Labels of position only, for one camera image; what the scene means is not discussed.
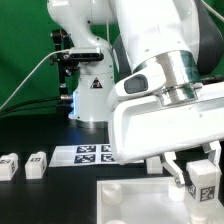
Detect white sheet with tags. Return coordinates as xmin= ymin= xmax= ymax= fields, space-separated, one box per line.
xmin=48 ymin=143 xmax=145 ymax=168

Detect white square table top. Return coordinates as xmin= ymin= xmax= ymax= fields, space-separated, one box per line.
xmin=97 ymin=177 xmax=224 ymax=224

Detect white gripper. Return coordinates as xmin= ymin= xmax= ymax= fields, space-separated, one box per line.
xmin=109 ymin=82 xmax=224 ymax=188

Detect black cables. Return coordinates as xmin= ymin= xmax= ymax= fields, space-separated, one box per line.
xmin=0 ymin=96 xmax=68 ymax=118

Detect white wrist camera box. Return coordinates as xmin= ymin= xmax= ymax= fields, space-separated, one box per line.
xmin=108 ymin=62 xmax=166 ymax=110

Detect black camera stand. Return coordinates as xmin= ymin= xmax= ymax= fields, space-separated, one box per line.
xmin=50 ymin=29 xmax=104 ymax=114

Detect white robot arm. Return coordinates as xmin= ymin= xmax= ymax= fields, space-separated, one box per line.
xmin=47 ymin=0 xmax=224 ymax=185

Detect white cable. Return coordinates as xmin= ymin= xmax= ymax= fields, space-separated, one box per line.
xmin=0 ymin=0 xmax=224 ymax=113

